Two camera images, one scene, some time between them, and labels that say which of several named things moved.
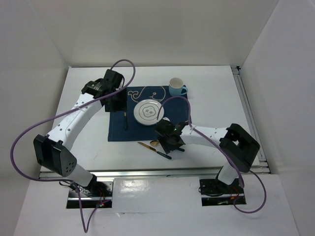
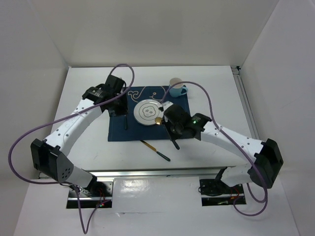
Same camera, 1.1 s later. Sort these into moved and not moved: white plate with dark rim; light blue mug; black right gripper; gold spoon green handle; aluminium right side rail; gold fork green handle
Moved: black right gripper; gold spoon green handle
Not moved: light blue mug; gold fork green handle; aluminium right side rail; white plate with dark rim
